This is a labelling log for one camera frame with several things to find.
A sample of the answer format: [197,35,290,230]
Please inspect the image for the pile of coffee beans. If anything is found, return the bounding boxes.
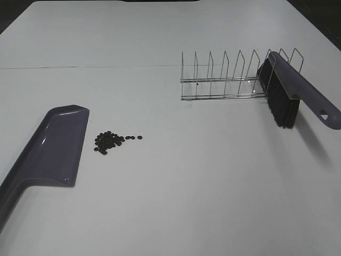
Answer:
[93,131,143,155]

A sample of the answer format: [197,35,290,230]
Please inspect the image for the purple plastic dustpan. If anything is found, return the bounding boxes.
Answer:
[1,105,90,226]

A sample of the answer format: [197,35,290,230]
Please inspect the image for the purple hand brush black bristles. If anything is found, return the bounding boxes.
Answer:
[257,51,340,130]

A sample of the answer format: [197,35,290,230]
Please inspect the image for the chrome wire dish rack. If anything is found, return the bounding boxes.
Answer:
[180,47,305,101]

